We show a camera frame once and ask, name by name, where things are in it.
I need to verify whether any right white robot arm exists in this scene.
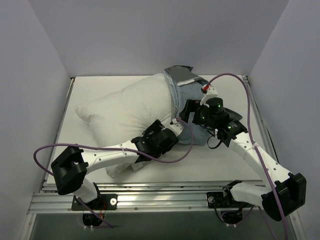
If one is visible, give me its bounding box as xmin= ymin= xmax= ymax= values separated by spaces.
xmin=179 ymin=97 xmax=307 ymax=222

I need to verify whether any white pillow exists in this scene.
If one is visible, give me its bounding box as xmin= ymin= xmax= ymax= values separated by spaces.
xmin=74 ymin=73 xmax=176 ymax=179

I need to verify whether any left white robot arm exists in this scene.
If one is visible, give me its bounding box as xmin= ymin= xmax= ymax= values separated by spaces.
xmin=51 ymin=120 xmax=184 ymax=210

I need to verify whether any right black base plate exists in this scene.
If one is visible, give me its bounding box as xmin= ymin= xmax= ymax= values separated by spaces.
xmin=206 ymin=191 xmax=241 ymax=209

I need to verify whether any right aluminium side rail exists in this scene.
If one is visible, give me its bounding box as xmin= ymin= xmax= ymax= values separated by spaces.
xmin=241 ymin=75 xmax=279 ymax=163

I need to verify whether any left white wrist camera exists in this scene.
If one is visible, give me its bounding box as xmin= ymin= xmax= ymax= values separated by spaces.
xmin=164 ymin=118 xmax=184 ymax=137

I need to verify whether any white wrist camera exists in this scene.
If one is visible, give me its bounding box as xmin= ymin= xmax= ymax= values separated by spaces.
xmin=200 ymin=84 xmax=218 ymax=107
xmin=164 ymin=118 xmax=184 ymax=137

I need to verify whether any aluminium front rail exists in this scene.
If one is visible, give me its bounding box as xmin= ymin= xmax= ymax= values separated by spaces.
xmin=27 ymin=184 xmax=300 ymax=215

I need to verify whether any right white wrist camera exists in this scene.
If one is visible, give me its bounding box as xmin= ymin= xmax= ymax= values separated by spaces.
xmin=200 ymin=84 xmax=218 ymax=107

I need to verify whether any grey striped pillowcase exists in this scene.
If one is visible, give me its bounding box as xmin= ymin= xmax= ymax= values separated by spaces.
xmin=163 ymin=64 xmax=244 ymax=146

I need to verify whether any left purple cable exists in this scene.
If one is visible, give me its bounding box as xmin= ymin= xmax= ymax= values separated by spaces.
xmin=33 ymin=119 xmax=194 ymax=230

